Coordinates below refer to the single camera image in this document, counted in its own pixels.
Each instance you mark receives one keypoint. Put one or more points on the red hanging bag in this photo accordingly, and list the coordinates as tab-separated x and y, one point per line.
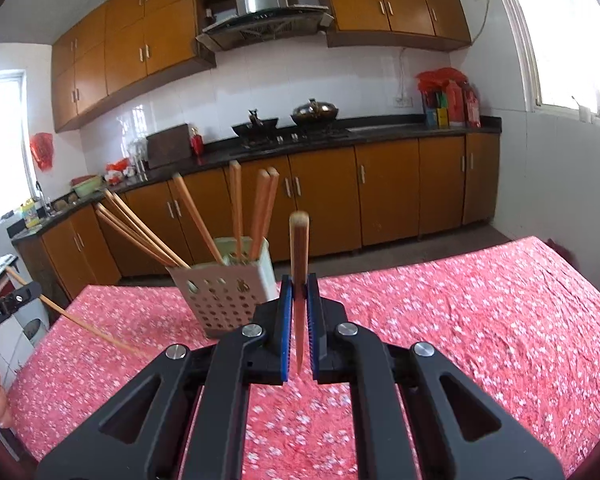
42	152

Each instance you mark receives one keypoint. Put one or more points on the red bottle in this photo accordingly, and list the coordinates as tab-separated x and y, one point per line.
197	144

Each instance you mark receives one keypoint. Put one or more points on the dark wooden box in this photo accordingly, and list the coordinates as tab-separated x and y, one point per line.
169	146

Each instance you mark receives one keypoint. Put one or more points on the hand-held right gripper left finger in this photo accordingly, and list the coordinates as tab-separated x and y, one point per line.
285	330

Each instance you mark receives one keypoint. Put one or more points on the wooden upper cabinets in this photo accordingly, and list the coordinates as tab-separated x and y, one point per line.
400	0
125	55

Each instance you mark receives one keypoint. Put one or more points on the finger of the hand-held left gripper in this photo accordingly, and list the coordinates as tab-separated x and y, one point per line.
20	299

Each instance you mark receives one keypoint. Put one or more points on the black wok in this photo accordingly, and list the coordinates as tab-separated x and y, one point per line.
255	127

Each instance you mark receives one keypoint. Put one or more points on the steel range hood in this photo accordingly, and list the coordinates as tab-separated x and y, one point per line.
265	5

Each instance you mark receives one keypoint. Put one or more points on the green and yellow box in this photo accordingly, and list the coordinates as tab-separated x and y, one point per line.
437	110

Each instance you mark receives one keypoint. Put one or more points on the green basin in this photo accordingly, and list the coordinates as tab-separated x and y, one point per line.
87	187

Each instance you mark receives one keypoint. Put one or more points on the yellow bottle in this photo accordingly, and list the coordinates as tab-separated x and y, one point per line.
31	216

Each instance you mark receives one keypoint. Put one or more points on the red gift box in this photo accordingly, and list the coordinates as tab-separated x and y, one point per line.
471	105

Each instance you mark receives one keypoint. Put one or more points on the small sink window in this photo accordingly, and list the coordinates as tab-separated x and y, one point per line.
0	150

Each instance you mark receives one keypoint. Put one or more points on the perforated beige chopstick holder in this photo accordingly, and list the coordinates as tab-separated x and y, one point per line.
215	300

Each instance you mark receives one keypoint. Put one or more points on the large side window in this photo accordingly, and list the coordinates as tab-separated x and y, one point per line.
570	35

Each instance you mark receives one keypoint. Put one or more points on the bamboo chopstick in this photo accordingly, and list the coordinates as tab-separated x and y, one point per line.
145	227
299	260
270	195
259	215
236	210
130	233
198	217
95	328

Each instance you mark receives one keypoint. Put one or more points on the black kitchen countertop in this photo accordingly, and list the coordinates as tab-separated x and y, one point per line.
380	130

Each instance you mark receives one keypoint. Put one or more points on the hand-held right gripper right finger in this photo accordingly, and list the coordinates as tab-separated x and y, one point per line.
314	330

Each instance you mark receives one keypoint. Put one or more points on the red floral tablecloth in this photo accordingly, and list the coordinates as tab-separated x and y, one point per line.
455	320

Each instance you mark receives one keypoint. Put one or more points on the wooden lower kitchen cabinets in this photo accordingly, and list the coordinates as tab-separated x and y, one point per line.
390	195

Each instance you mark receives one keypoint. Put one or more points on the gas stove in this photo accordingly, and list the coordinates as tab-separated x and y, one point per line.
290	139

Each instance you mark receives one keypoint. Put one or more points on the sink faucet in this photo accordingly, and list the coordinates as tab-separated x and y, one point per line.
42	200

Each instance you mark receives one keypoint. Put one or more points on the lidded dark wok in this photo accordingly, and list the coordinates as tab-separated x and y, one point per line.
314	112

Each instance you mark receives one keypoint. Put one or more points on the red and white packets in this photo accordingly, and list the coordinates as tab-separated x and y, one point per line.
119	171

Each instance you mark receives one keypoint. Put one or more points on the wall socket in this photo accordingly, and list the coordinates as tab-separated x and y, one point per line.
403	101

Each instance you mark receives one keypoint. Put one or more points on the steel utensil cups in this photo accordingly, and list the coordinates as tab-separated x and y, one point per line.
140	160

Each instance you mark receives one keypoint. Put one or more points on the red plastic bag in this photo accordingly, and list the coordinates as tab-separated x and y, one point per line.
437	77

